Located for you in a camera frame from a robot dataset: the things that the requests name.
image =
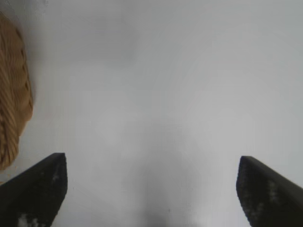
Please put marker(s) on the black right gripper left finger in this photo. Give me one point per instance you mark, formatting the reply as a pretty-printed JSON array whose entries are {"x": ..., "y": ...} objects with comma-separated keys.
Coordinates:
[{"x": 30, "y": 196}]

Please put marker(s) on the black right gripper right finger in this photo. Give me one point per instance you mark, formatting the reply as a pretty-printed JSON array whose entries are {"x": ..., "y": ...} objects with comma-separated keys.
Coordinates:
[{"x": 272, "y": 198}]

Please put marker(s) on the brown woven wicker basket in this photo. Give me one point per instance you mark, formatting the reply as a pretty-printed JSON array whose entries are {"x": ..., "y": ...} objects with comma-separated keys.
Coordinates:
[{"x": 11, "y": 94}]

